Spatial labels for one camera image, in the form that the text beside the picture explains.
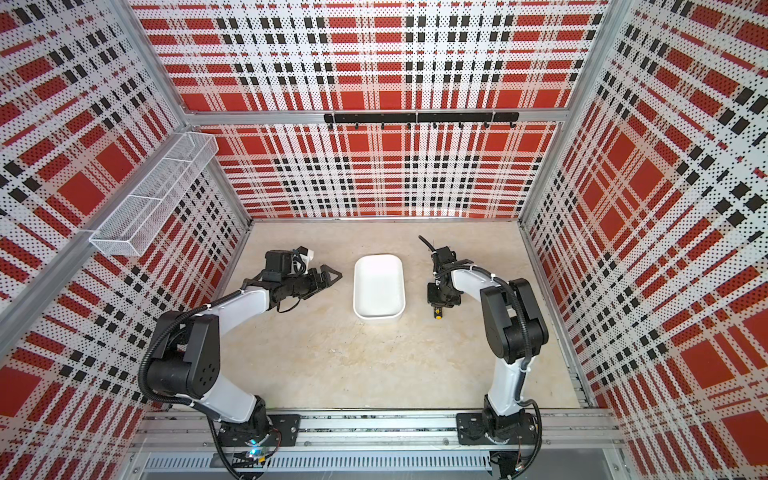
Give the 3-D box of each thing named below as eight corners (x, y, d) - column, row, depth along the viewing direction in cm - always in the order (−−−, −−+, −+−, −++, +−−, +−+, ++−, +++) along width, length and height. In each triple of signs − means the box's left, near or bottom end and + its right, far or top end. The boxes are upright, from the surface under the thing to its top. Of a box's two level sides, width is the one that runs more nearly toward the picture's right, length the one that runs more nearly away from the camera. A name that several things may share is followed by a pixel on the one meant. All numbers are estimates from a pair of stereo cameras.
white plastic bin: (351, 325, 94) (348, 316, 89) (358, 264, 110) (356, 253, 105) (405, 325, 94) (405, 316, 89) (405, 264, 110) (405, 253, 105)
